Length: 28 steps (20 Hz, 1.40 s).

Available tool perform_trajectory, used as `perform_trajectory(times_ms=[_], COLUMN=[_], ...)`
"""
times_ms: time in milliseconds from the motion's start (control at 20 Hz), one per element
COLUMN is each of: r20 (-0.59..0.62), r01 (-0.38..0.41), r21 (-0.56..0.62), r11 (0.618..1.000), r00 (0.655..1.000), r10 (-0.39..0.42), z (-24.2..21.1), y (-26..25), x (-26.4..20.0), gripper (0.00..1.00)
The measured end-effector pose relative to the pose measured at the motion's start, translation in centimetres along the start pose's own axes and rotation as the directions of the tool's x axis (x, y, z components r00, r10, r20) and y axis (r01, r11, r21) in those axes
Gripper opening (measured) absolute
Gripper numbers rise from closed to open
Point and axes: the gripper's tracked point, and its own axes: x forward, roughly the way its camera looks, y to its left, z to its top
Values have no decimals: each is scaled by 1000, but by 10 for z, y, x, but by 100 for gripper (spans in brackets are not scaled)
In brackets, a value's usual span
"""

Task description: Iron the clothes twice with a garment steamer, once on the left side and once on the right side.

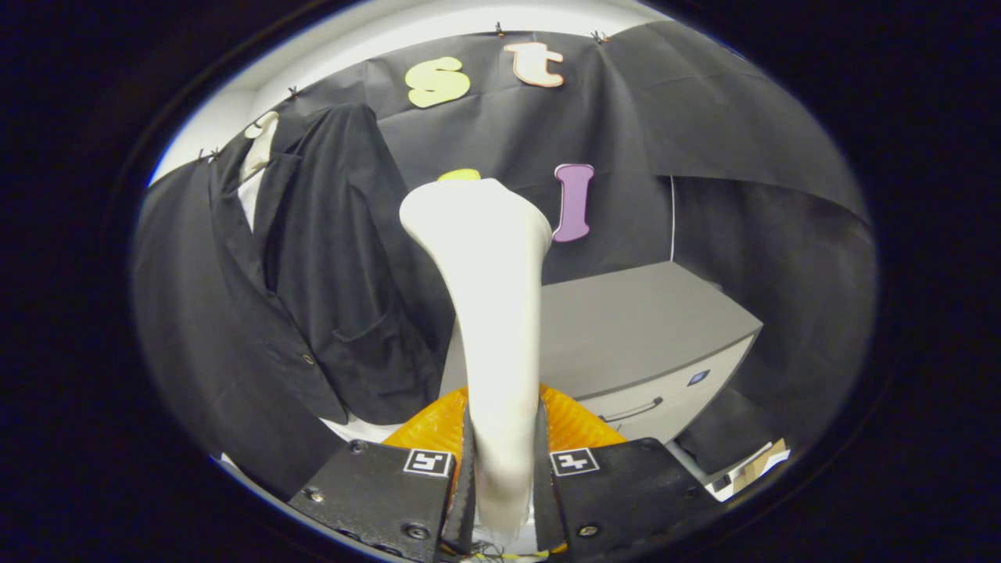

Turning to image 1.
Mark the cardboard box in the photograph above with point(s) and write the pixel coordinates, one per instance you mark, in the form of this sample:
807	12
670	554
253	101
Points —
751	465

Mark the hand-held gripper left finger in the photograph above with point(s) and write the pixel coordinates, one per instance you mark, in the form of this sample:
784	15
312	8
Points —
461	500

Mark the black suit jacket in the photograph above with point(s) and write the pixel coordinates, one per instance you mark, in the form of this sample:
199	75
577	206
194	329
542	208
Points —
344	274

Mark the grey cabinet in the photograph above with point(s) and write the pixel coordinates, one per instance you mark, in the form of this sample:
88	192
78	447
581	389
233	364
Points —
626	328

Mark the black backdrop cloth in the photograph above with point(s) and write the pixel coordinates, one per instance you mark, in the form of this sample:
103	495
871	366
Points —
704	117

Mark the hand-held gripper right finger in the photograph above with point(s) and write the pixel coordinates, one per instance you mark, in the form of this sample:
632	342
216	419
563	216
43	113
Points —
545	500

